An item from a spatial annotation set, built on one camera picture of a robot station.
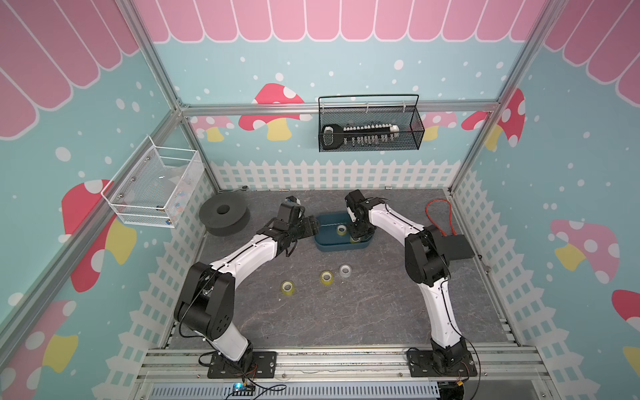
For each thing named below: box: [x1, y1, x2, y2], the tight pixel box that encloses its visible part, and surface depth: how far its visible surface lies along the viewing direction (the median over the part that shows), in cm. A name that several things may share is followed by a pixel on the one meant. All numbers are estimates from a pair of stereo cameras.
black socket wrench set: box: [321, 123, 400, 150], surface depth 91 cm
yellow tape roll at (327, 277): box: [320, 270, 335, 286], surface depth 93 cm
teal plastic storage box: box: [314, 212, 375, 252], surface depth 102 cm
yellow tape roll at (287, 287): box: [280, 280, 295, 296], surface depth 91 cm
